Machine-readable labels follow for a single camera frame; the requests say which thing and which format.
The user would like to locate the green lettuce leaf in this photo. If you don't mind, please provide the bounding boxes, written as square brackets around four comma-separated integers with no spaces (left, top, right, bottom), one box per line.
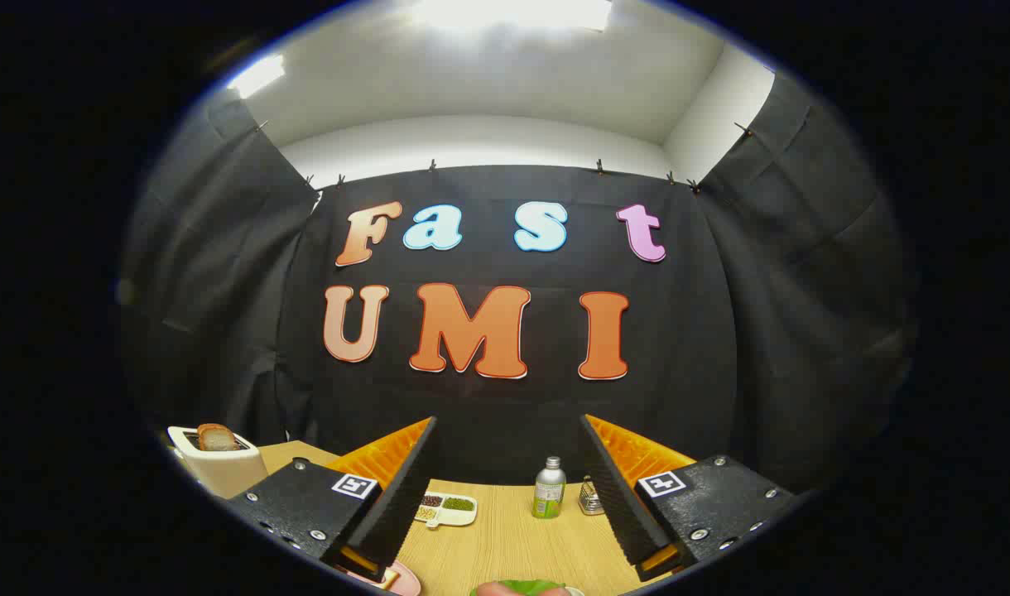
[470,579,565,596]

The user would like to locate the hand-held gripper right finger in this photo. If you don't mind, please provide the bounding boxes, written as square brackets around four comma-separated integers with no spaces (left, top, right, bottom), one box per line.
[580,414,797,583]

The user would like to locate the ceiling light panel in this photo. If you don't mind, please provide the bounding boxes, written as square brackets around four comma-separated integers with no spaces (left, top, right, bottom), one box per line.
[228,54,286,99]
[406,0,613,34]

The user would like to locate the toasted bread slice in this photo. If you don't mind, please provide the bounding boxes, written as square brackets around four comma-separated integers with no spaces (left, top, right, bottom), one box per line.
[196,423,243,452]

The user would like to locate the black backdrop cloth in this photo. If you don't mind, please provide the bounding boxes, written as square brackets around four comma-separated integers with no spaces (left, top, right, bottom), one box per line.
[120,70,920,497]

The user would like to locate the white toaster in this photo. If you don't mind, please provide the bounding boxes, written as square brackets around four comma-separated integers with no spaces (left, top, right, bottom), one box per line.
[167,425,270,500]

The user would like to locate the white divided dish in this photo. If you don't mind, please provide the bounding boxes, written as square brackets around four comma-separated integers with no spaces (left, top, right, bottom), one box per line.
[414,492,479,531]

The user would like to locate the pink plate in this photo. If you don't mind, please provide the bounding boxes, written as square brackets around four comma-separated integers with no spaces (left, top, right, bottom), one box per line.
[344,560,422,596]

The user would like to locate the green label metal bottle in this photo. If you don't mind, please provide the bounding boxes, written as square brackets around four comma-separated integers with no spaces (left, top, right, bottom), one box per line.
[531,456,568,520]

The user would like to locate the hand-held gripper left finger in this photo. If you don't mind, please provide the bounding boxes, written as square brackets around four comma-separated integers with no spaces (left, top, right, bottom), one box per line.
[226,416,440,583]

